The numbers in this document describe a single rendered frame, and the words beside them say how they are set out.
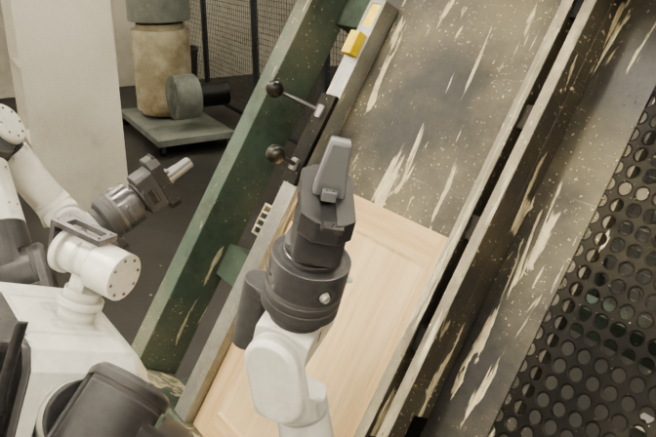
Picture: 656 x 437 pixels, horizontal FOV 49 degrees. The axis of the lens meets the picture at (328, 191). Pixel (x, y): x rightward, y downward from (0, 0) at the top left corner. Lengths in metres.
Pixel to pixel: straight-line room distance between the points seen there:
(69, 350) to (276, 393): 0.27
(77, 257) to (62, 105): 3.91
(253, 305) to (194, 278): 0.88
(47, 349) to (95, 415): 0.14
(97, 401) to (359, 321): 0.56
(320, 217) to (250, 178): 1.00
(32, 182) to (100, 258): 0.44
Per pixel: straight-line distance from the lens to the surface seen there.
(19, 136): 1.35
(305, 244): 0.71
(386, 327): 1.22
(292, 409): 0.83
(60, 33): 4.82
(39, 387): 0.93
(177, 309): 1.71
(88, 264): 0.99
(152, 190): 1.46
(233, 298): 1.50
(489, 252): 1.10
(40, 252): 1.21
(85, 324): 1.03
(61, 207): 1.40
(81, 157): 4.99
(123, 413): 0.84
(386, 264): 1.25
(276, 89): 1.45
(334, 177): 0.71
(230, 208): 1.67
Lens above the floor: 1.84
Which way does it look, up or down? 20 degrees down
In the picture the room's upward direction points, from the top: straight up
